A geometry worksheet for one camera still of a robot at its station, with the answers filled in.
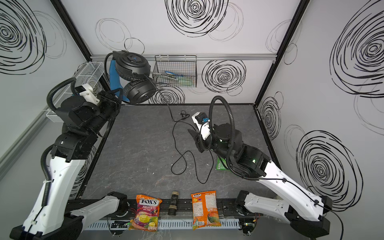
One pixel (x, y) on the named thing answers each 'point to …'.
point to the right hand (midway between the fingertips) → (191, 126)
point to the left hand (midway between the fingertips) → (123, 88)
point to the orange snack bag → (205, 210)
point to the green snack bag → (220, 166)
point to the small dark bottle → (173, 207)
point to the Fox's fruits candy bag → (147, 214)
